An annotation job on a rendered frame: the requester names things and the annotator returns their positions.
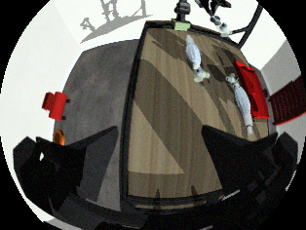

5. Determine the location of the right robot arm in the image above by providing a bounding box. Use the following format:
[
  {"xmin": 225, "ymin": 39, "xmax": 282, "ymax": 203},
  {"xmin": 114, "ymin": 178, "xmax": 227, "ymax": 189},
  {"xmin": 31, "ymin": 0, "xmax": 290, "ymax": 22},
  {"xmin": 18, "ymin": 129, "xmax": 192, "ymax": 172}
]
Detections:
[{"xmin": 173, "ymin": 0, "xmax": 191, "ymax": 22}]

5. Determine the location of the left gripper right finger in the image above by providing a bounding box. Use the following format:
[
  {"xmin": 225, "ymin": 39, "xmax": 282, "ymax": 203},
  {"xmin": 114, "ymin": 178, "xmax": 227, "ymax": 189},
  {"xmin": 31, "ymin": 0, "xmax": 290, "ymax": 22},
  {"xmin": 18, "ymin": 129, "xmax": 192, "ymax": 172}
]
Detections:
[{"xmin": 202, "ymin": 125, "xmax": 278, "ymax": 196}]

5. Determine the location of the red tray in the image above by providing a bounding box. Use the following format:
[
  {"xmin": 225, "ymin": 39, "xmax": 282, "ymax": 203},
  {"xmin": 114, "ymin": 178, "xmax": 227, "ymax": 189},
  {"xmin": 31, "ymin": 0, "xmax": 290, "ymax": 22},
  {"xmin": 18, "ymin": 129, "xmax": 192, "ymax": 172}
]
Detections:
[{"xmin": 233, "ymin": 60, "xmax": 270, "ymax": 119}]

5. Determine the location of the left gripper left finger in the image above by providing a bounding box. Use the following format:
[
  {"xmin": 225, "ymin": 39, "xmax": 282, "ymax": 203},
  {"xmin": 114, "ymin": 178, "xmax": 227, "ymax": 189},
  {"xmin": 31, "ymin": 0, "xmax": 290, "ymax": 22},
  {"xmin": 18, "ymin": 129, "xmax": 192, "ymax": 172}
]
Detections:
[{"xmin": 35, "ymin": 126, "xmax": 119, "ymax": 202}]

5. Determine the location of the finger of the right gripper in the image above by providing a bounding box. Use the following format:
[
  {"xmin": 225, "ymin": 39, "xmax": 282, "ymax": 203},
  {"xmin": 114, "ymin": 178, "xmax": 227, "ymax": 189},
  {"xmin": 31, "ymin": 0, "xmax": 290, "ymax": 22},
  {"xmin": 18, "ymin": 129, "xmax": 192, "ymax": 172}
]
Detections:
[
  {"xmin": 199, "ymin": 0, "xmax": 210, "ymax": 13},
  {"xmin": 210, "ymin": 2, "xmax": 222, "ymax": 14}
]

